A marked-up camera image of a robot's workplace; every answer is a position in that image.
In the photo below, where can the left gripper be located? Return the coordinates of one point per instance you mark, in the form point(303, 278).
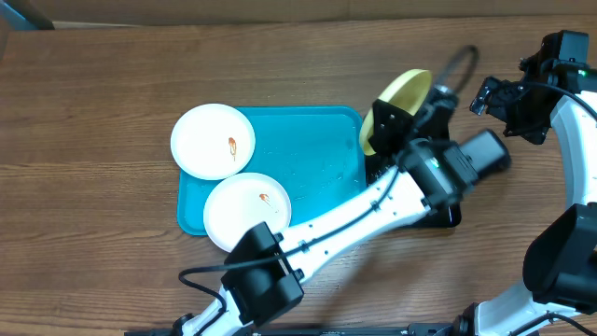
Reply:
point(396, 127)

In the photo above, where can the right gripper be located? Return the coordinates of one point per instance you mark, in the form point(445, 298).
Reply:
point(503, 94)

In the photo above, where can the light green plate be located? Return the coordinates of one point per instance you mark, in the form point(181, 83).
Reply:
point(407, 92)

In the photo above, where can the white plate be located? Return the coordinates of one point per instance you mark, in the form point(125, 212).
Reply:
point(242, 201)
point(213, 141)

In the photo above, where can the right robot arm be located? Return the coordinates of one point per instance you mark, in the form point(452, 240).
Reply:
point(559, 269)

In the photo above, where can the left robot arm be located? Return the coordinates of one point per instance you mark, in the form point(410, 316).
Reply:
point(264, 273)

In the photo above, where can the teal plastic tray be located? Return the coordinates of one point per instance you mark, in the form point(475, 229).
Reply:
point(312, 151)

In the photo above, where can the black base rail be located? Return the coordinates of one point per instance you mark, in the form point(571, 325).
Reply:
point(414, 329)

